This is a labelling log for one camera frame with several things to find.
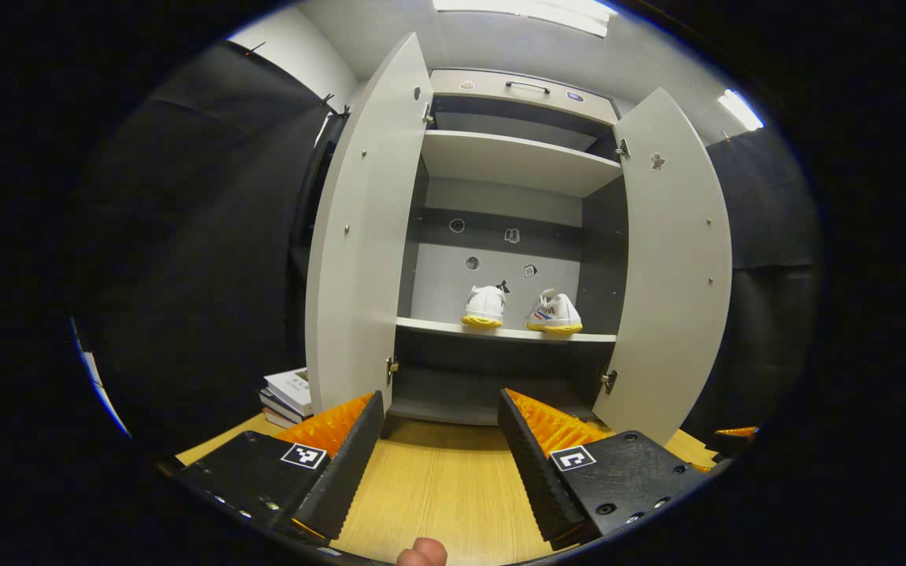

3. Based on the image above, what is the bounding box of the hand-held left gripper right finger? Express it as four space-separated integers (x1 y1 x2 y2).
497 388 712 551

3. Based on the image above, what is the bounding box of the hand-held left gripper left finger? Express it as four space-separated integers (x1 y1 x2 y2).
176 391 385 543

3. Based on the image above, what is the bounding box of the white canvas shoe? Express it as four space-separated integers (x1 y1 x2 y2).
525 289 584 336
461 285 507 329

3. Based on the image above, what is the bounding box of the grey shoe cabinet door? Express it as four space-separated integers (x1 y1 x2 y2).
591 86 734 447
305 31 434 416

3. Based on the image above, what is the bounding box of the grey shoe cabinet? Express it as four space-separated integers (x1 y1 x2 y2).
390 68 631 427

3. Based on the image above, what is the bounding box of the grey cabinet drawer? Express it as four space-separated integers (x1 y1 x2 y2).
429 69 621 127

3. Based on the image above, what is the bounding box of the white book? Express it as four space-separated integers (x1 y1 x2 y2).
264 367 314 417

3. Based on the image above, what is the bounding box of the black backdrop cloth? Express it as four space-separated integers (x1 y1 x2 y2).
75 39 823 457

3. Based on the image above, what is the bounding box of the small ceiling light panel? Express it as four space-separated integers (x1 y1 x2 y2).
717 88 766 132

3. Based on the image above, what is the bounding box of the long ceiling light panel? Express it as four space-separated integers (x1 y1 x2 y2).
431 0 613 39

